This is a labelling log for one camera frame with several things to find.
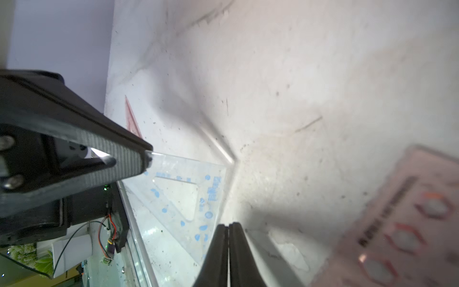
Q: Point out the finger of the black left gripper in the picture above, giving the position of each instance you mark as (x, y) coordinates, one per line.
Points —
(54, 144)

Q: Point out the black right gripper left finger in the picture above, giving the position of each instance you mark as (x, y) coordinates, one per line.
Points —
(214, 272)

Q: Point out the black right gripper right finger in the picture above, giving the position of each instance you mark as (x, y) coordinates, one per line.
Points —
(242, 266)

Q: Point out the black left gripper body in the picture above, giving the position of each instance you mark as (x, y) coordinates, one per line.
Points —
(52, 220)

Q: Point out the clear blue triangle ruler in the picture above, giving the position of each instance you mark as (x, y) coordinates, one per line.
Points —
(185, 195)

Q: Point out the potted plant in background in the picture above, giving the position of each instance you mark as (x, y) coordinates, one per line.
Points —
(27, 257)

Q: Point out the pink triangle ruler left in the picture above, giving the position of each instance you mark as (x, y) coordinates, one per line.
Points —
(131, 122)

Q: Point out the pink stencil ruler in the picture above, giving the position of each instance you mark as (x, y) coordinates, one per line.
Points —
(408, 236)

